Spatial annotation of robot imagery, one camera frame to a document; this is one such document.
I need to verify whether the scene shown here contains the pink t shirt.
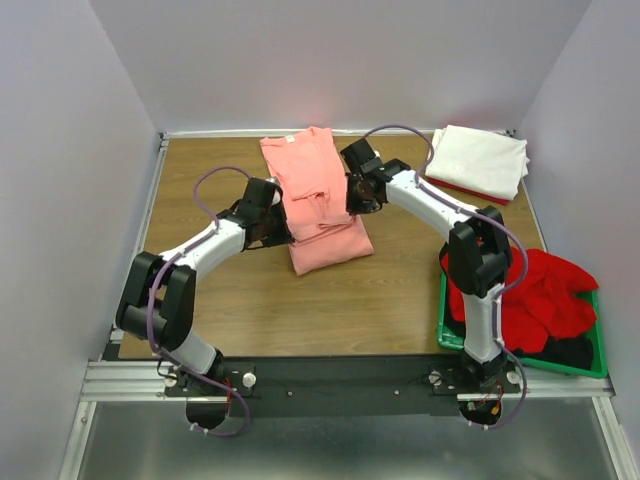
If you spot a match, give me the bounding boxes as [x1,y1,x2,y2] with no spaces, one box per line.
[260,127,374,276]

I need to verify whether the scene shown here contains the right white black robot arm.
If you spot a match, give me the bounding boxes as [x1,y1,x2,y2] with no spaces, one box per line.
[340,138,513,392]

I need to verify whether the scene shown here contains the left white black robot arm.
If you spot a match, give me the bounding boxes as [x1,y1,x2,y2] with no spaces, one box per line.
[115,177,293,395]

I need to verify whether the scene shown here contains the folded red t shirt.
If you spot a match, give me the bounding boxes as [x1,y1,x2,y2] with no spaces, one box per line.
[426,177,512,205]

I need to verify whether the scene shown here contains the folded white t shirt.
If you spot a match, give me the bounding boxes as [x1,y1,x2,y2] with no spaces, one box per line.
[425,125,529,200]

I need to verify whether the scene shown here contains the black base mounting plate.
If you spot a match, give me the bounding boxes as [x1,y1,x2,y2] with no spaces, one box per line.
[163,354,525,426]

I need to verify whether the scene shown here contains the green plastic bin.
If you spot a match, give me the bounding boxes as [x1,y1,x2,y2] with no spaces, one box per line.
[437,273,609,379]

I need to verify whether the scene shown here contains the crumpled red t shirt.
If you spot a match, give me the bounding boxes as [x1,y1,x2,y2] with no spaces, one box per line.
[439,248,600,354]

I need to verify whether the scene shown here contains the black t shirt in bin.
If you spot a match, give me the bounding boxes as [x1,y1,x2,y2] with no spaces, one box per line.
[443,309,594,370]

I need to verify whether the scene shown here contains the aluminium table frame rail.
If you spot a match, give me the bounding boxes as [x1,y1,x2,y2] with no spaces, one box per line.
[59,132,171,480]

